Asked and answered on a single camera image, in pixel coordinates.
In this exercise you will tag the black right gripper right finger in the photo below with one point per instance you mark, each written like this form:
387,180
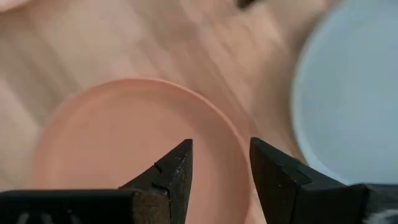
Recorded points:
280,186

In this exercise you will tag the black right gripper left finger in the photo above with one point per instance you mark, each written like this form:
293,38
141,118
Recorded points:
175,174

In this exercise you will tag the peach plate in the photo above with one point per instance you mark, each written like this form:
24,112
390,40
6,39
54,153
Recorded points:
124,140

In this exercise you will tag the light blue plate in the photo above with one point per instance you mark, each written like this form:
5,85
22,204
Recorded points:
351,93

